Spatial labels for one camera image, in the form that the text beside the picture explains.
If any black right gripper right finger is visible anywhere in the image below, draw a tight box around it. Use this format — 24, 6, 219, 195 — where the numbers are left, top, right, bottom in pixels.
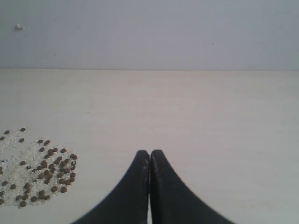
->
150, 149, 230, 224

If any white wall plug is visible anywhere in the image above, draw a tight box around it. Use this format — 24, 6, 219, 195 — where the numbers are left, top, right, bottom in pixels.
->
15, 24, 25, 31

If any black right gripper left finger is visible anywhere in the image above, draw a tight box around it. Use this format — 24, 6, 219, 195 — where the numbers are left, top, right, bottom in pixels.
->
74, 150, 150, 224

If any pile of beans and rice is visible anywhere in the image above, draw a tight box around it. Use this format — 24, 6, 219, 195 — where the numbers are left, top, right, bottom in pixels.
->
0, 127, 78, 208

